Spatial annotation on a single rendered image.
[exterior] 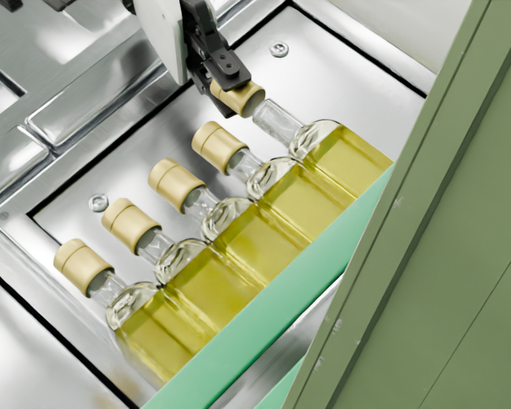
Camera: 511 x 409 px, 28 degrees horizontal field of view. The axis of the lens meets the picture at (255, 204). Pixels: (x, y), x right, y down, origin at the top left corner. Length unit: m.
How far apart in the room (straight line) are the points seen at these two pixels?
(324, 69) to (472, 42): 0.85
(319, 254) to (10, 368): 0.42
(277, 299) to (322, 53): 0.52
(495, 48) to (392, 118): 0.82
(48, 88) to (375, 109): 0.38
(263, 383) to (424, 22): 0.31
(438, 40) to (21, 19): 0.87
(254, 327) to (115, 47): 0.59
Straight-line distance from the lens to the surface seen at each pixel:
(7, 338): 1.07
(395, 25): 0.51
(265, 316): 0.72
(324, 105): 1.14
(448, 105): 0.34
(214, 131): 0.95
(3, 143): 1.15
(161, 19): 1.01
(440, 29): 0.49
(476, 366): 0.38
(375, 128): 1.13
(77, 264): 0.89
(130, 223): 0.90
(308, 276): 0.73
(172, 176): 0.92
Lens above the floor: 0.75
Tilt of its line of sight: 21 degrees up
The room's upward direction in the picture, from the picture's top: 51 degrees counter-clockwise
